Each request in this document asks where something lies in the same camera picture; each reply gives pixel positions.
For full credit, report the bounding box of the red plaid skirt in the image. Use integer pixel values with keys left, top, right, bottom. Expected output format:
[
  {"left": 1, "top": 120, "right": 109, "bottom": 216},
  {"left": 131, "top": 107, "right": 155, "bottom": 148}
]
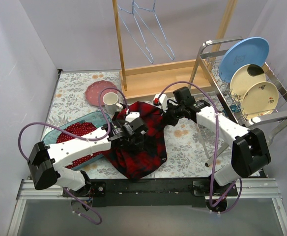
[{"left": 103, "top": 102, "right": 168, "bottom": 181}]

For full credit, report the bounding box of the blue wire hanger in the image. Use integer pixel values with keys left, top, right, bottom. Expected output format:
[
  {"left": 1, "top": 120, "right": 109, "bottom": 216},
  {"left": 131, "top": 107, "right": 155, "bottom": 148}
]
[
  {"left": 117, "top": 0, "right": 154, "bottom": 64},
  {"left": 131, "top": 0, "right": 175, "bottom": 64}
]

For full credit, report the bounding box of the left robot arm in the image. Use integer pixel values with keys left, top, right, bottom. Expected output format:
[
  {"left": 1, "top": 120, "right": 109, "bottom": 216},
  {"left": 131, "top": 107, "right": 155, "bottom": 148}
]
[{"left": 28, "top": 118, "right": 148, "bottom": 197}]

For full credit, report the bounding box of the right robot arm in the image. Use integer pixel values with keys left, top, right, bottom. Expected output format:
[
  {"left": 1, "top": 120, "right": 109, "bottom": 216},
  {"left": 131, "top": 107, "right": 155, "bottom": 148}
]
[{"left": 153, "top": 87, "right": 271, "bottom": 196}]

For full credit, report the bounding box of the wooden hanger stand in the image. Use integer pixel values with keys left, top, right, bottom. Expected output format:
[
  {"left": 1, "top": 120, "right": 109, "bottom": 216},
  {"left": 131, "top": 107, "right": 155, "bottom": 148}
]
[{"left": 112, "top": 0, "right": 237, "bottom": 99}]

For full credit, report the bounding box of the teal plastic tray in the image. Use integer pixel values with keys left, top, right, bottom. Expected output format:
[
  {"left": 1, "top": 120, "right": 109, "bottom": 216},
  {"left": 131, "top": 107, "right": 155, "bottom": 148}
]
[{"left": 43, "top": 111, "right": 106, "bottom": 171}]

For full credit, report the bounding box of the white mug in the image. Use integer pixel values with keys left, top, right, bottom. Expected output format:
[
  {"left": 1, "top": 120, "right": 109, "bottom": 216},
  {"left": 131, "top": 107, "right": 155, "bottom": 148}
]
[{"left": 103, "top": 92, "right": 123, "bottom": 115}]

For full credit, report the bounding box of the metal dish rack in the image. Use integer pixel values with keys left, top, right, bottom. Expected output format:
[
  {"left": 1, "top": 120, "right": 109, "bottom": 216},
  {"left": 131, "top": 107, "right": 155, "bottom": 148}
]
[{"left": 189, "top": 36, "right": 287, "bottom": 168}]

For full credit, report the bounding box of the red polka dot cloth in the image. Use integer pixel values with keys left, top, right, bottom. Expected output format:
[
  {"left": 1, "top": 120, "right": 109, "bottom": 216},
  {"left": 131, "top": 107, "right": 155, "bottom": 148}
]
[{"left": 56, "top": 122, "right": 107, "bottom": 170}]

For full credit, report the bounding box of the pink dotted plate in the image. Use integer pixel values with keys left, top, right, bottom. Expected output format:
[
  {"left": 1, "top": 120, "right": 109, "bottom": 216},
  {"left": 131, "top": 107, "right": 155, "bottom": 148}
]
[{"left": 85, "top": 80, "right": 117, "bottom": 107}]

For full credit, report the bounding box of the floral tablecloth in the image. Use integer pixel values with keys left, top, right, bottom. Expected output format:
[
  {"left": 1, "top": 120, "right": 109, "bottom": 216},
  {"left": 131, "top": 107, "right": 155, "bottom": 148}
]
[{"left": 46, "top": 71, "right": 261, "bottom": 179}]

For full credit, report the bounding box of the blue white cup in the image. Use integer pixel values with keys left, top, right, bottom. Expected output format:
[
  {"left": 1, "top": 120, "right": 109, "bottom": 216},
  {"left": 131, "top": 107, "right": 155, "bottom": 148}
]
[{"left": 222, "top": 104, "right": 240, "bottom": 117}]

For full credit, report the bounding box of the cream plate black spot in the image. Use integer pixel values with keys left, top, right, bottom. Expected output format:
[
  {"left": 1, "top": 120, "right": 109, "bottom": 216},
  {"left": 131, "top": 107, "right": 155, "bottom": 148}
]
[{"left": 230, "top": 64, "right": 266, "bottom": 95}]

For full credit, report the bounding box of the cream plate with flower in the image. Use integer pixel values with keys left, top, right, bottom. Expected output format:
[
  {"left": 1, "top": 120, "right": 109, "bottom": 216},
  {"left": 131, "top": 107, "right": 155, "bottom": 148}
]
[{"left": 241, "top": 81, "right": 279, "bottom": 120}]

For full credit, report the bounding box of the blue plate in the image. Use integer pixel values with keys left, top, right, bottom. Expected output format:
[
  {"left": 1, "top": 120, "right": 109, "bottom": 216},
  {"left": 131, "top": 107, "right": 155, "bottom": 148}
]
[{"left": 218, "top": 37, "right": 269, "bottom": 83}]

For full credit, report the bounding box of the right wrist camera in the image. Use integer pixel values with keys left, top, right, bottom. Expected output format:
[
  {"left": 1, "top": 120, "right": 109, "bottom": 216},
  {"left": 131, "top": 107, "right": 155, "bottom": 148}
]
[{"left": 153, "top": 93, "right": 168, "bottom": 112}]

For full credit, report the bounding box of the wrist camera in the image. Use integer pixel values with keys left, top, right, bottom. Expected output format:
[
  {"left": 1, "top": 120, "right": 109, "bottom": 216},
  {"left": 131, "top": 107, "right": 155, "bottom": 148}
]
[
  {"left": 124, "top": 109, "right": 140, "bottom": 122},
  {"left": 153, "top": 93, "right": 168, "bottom": 112}
]

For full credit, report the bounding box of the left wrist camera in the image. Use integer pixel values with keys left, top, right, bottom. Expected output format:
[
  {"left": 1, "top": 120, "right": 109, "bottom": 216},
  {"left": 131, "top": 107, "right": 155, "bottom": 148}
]
[{"left": 124, "top": 109, "right": 140, "bottom": 122}]

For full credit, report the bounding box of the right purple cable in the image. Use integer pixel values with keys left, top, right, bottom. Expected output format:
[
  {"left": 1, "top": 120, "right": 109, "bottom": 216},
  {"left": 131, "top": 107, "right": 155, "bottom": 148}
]
[{"left": 158, "top": 81, "right": 243, "bottom": 214}]

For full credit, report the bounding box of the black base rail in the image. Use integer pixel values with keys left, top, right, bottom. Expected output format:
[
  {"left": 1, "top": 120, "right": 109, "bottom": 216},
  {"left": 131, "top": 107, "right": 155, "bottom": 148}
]
[{"left": 62, "top": 177, "right": 237, "bottom": 208}]

